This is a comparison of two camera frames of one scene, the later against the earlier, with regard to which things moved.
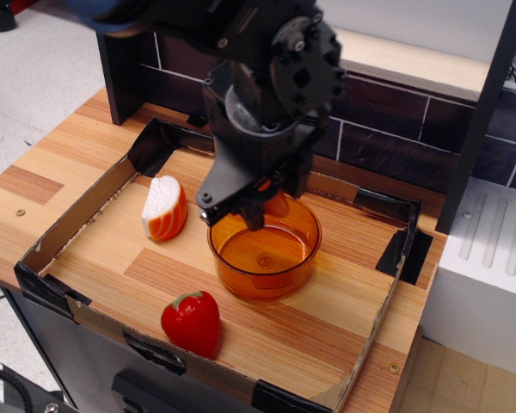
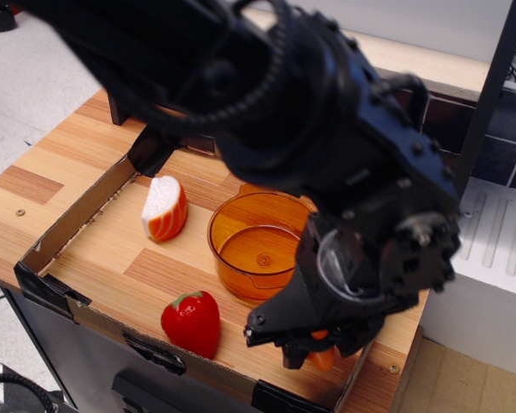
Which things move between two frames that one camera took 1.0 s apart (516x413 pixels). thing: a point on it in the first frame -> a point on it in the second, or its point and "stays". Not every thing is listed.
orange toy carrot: [277, 206] -> [323, 360]
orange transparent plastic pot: [272, 262] stays
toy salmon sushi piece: [165, 212] stays
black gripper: [249, 166] -> [350, 274]
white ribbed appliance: [482, 299] stays
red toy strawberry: [193, 322] stays
